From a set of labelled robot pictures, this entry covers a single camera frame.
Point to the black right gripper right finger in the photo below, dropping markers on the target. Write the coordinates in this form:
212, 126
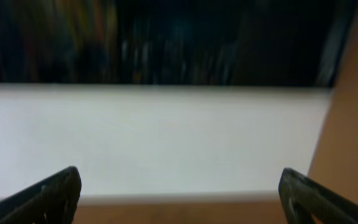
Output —
303, 200

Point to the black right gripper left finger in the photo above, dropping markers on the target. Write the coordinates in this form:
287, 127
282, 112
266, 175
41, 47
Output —
52, 200

